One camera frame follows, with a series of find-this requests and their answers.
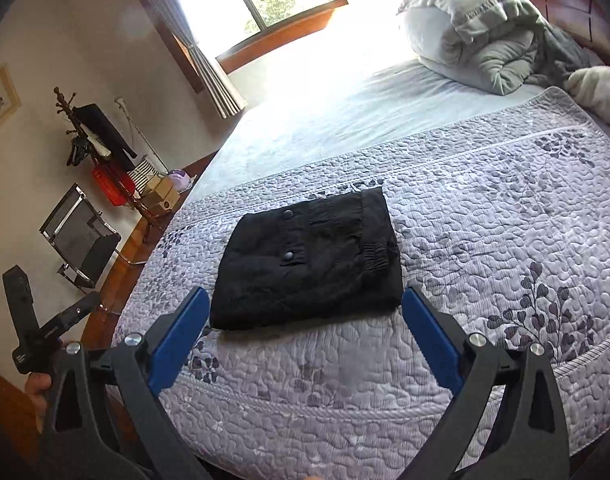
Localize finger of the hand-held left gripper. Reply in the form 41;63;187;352
2;265;38;346
35;291;102;343

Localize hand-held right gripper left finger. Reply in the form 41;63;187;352
38;286;216;480

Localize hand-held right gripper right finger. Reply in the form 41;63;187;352
401;286;572;480

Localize black pants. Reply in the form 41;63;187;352
209;186;405;332

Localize person's left hand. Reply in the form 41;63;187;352
24;372;53;411

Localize black mesh office chair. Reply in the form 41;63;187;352
39;182;146;292

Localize bed with grey quilt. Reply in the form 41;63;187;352
112;86;610;480

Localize brown cardboard box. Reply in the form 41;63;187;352
144;176;177;201
140;191;182;218

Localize red plastic crate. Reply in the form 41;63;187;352
90;161;136;207

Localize black clothes hangers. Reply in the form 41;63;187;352
65;127;103;168

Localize small lilac appliance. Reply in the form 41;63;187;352
167;169;197;192

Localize white slatted basket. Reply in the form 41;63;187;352
126;156;158;186

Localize black hanging garment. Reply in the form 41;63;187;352
76;103;138;158

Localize wooden coat rack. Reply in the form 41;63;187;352
54;86;158;243

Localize light blue bed sheet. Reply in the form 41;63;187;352
187;20;546;201

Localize striped beige curtain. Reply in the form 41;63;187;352
128;0;248;120

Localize grey folded comforter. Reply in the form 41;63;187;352
450;0;608;97

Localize white fluffy blanket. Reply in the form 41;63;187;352
565;66;610;126

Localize grey pillow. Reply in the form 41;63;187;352
396;0;536;83

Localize framed wall picture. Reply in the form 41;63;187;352
0;63;23;138

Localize white wire stand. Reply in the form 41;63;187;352
115;96;168;173

